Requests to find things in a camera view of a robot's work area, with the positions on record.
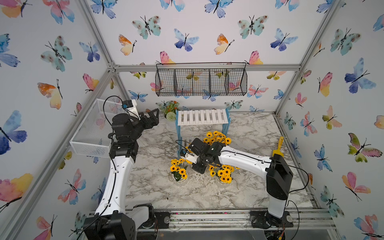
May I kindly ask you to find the blue white slatted shelf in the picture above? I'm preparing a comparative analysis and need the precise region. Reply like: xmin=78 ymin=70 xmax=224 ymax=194
xmin=175 ymin=109 xmax=231 ymax=158

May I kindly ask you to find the black wire wall basket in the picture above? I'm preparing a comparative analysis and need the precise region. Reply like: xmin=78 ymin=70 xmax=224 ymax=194
xmin=153 ymin=62 xmax=248 ymax=97

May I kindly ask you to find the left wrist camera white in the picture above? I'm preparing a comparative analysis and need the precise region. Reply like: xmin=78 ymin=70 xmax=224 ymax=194
xmin=122 ymin=100 xmax=141 ymax=121

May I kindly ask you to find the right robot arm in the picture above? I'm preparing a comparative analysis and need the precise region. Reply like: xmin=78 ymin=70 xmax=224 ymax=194
xmin=180 ymin=138 xmax=294 ymax=230

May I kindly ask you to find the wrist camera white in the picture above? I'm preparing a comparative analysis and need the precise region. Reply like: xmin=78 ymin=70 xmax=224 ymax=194
xmin=180 ymin=150 xmax=198 ymax=164
xmin=122 ymin=100 xmax=141 ymax=121

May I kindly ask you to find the red green flower pot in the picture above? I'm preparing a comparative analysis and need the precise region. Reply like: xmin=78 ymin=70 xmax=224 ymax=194
xmin=164 ymin=101 xmax=180 ymax=122

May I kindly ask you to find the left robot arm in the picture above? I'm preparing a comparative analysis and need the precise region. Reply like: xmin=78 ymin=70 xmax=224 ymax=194
xmin=82 ymin=109 xmax=160 ymax=240

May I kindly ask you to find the sunflower pot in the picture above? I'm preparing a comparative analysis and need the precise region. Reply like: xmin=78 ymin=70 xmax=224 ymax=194
xmin=170 ymin=159 xmax=192 ymax=183
xmin=209 ymin=165 xmax=240 ymax=185
xmin=203 ymin=131 xmax=232 ymax=146

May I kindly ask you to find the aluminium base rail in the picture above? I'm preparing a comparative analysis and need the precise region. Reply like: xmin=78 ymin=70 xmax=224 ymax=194
xmin=83 ymin=208 xmax=337 ymax=232

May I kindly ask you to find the white mesh wall basket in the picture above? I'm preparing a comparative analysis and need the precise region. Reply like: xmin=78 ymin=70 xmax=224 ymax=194
xmin=70 ymin=96 xmax=124 ymax=158

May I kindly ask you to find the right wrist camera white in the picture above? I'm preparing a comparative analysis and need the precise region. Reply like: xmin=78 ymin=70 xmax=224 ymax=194
xmin=180 ymin=150 xmax=198 ymax=164

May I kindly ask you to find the yellow toy shovel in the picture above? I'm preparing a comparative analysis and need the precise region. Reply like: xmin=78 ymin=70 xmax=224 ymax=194
xmin=272 ymin=137 xmax=284 ymax=157

